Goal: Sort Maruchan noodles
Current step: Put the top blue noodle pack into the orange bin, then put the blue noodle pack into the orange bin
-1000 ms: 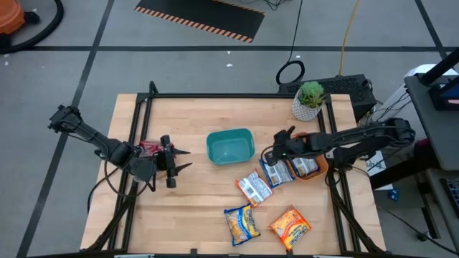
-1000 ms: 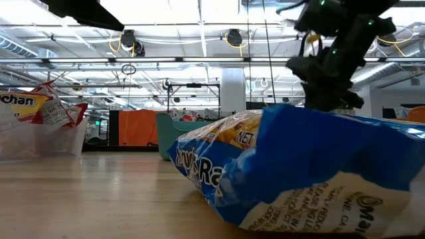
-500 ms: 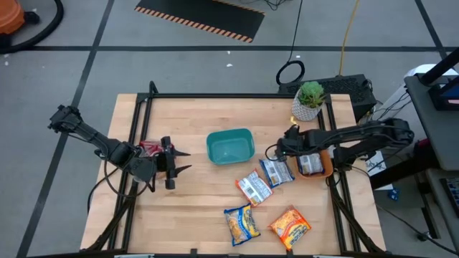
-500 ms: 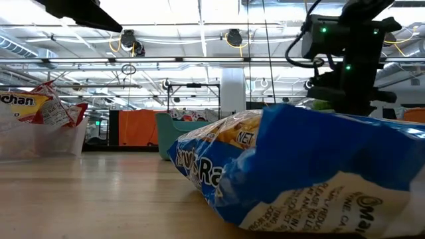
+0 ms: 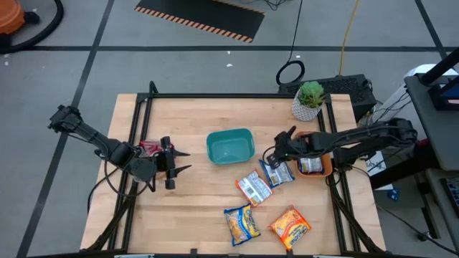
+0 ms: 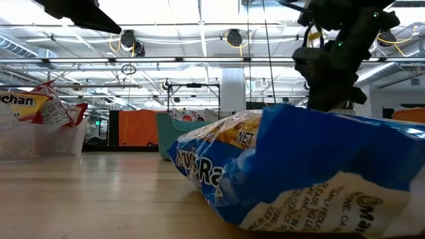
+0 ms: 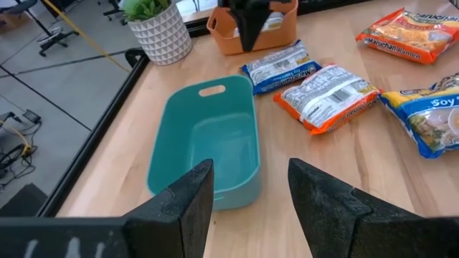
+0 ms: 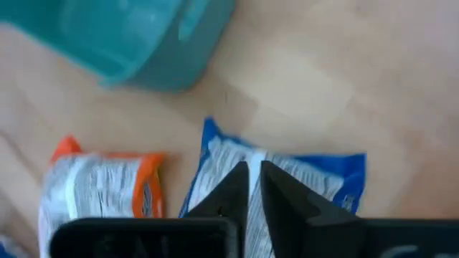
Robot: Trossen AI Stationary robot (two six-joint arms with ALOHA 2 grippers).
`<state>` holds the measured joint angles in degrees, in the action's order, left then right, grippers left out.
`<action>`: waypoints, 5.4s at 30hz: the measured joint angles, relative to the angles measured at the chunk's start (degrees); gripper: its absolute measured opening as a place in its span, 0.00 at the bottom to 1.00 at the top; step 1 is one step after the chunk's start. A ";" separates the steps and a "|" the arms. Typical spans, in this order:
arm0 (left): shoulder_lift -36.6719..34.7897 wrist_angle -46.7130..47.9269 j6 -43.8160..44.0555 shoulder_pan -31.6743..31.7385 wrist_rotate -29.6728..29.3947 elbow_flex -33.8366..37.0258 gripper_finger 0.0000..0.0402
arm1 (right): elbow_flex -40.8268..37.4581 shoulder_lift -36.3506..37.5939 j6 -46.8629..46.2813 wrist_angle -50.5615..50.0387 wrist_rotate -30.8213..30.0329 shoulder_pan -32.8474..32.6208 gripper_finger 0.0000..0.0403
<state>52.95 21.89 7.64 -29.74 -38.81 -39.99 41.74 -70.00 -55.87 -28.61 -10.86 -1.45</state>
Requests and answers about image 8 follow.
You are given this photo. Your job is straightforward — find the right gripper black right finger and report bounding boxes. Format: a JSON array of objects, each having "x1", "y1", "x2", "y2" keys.
[{"x1": 260, "y1": 160, "x2": 366, "y2": 258}]

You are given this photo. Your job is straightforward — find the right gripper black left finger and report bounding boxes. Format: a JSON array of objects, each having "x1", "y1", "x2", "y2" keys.
[{"x1": 185, "y1": 160, "x2": 251, "y2": 258}]

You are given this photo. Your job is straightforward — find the blue Maruchan noodle packet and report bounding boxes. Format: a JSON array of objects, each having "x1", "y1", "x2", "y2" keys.
[{"x1": 178, "y1": 116, "x2": 367, "y2": 258}]

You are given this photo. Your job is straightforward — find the orange Maruchan noodle packet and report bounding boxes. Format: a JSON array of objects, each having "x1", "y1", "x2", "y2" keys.
[{"x1": 37, "y1": 135, "x2": 166, "y2": 258}]

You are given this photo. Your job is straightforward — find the teal plastic bin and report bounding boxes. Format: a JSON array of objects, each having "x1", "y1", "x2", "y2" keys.
[{"x1": 0, "y1": 0, "x2": 237, "y2": 93}]

